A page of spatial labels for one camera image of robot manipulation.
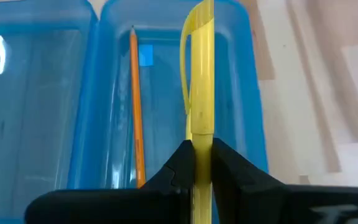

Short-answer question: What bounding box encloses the yellow highlighter pen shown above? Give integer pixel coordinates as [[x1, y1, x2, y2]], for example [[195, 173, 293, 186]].
[[180, 0, 215, 224]]

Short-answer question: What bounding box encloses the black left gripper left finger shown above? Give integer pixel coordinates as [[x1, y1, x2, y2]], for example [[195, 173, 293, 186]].
[[24, 139, 196, 224]]

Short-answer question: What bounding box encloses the blue translucent plastic pencil case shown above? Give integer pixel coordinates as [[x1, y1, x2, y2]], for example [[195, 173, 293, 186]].
[[0, 0, 269, 224]]

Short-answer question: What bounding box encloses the orange pencil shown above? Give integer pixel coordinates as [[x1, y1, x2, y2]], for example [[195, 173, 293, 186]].
[[129, 25, 147, 189]]

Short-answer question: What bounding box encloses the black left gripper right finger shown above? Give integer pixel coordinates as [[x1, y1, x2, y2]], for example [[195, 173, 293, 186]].
[[211, 138, 358, 224]]

